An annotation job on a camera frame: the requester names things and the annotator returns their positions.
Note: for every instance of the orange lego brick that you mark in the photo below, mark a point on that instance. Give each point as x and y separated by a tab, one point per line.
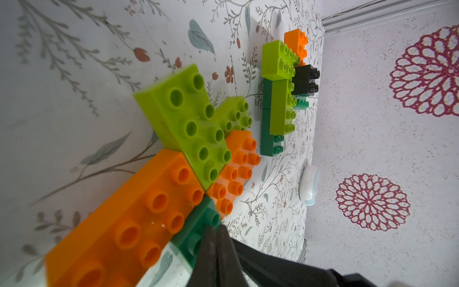
297	41
230	182
125	236

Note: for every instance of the lime lego brick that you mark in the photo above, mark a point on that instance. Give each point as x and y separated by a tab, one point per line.
282	108
232	114
182	116
278	61

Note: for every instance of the dark green lego brick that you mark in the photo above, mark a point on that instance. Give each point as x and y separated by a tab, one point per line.
271	145
186	243
301	103

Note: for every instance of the black lego block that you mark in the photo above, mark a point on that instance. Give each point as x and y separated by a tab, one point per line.
305	80

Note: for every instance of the orange lego brick bottom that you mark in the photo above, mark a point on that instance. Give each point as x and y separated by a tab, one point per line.
125	236

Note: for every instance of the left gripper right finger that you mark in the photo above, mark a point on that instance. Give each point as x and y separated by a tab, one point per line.
229	272

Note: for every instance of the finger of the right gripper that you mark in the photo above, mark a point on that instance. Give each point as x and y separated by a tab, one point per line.
270	271

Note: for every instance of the dark green lego brick bottom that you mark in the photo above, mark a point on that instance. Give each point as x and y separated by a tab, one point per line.
186	243

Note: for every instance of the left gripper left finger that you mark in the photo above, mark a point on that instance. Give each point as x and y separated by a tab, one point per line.
204	273

